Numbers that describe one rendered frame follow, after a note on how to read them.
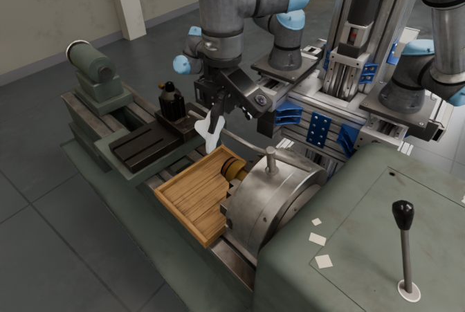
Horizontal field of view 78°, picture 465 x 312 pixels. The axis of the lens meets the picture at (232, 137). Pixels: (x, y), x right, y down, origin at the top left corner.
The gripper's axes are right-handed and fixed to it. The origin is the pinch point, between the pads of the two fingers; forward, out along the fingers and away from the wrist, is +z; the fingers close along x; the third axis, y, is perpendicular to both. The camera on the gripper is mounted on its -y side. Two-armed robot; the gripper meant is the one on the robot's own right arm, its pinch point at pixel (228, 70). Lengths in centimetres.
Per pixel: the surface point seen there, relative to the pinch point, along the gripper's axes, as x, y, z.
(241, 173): -29, -41, -52
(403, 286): -71, -59, -72
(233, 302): -5, -95, -43
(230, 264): -20, -69, -57
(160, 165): 15, -36, -45
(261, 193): -43, -43, -65
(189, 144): 8.7, -30.9, -30.9
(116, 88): 52, 5, -28
